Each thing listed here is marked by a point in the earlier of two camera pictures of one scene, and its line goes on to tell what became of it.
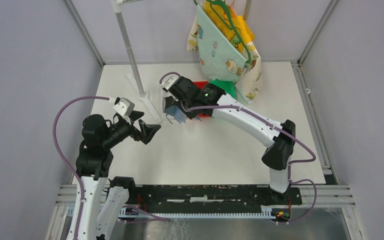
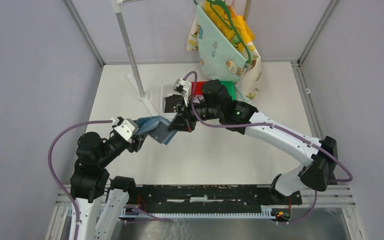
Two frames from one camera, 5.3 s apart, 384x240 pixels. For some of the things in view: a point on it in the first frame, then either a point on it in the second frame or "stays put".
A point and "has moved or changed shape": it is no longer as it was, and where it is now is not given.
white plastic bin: [165, 95] stays put
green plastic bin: [228, 86] stays put
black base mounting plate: [210, 196] stays put
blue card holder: [179, 115] has moved or changed shape
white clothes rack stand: [117, 6] stays put
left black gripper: [147, 130] to [139, 141]
